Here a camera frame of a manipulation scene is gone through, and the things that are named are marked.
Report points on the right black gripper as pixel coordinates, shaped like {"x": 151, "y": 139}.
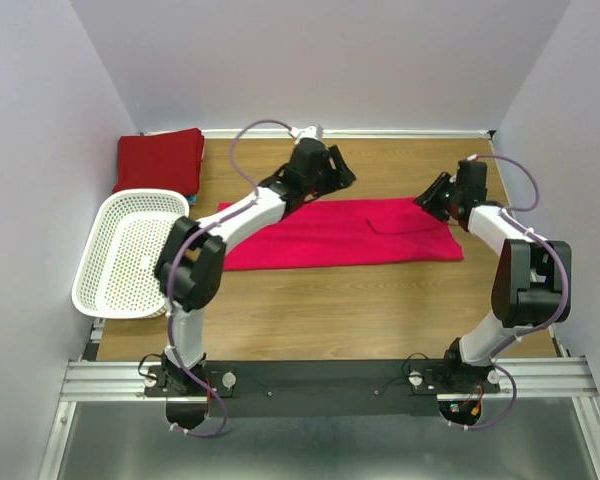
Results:
{"x": 438, "y": 194}

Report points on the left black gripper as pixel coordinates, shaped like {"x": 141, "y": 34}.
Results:
{"x": 333, "y": 167}

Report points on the pink red t shirt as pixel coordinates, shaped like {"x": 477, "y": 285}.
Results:
{"x": 348, "y": 233}

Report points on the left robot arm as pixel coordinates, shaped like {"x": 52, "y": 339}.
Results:
{"x": 190, "y": 266}

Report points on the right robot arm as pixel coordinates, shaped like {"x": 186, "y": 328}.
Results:
{"x": 531, "y": 290}

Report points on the folded dark red shirt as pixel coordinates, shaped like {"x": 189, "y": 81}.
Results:
{"x": 169, "y": 161}

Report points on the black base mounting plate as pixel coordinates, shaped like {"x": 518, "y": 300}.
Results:
{"x": 414, "y": 386}

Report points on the white plastic laundry basket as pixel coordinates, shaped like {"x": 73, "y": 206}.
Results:
{"x": 115, "y": 278}

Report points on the aluminium frame rail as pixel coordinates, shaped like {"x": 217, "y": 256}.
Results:
{"x": 416, "y": 418}

